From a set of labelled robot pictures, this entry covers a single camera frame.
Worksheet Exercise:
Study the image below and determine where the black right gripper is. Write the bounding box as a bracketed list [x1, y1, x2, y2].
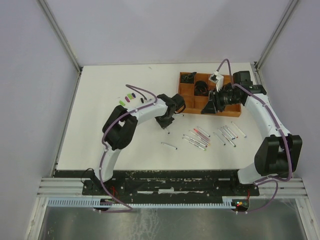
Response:
[200, 86, 242, 115]

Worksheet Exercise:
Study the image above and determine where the pink highlighter pen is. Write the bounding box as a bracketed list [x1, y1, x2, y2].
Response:
[193, 128, 210, 142]

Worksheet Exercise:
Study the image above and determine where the magenta capped marker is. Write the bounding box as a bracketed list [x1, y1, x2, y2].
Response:
[183, 135, 208, 148]

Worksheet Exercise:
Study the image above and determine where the black capped thin marker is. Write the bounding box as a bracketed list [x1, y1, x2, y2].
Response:
[213, 132, 226, 146]

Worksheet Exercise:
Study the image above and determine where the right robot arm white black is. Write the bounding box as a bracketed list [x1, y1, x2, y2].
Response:
[201, 70, 303, 196]

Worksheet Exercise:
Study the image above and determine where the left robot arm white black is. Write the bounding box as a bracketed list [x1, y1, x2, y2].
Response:
[93, 93, 186, 195]

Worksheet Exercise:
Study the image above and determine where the orange wooden compartment tray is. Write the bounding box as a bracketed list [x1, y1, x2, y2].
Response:
[178, 72, 242, 117]

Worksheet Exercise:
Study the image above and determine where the black cable coil middle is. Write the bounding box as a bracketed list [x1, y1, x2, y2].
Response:
[193, 80, 210, 97]

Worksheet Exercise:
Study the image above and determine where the black cable bundle top-left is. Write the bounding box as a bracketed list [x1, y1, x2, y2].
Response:
[181, 71, 198, 84]

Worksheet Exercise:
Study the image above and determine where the white slotted cable duct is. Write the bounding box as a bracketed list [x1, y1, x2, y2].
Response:
[47, 197, 235, 209]

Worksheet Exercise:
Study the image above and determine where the aluminium frame post right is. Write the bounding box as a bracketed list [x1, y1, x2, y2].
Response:
[254, 0, 301, 72]

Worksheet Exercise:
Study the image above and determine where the aluminium frame post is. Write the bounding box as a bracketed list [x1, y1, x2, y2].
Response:
[36, 0, 82, 73]
[254, 0, 301, 72]

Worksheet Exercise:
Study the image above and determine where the aluminium frame post left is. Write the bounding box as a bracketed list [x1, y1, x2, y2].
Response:
[36, 0, 82, 73]

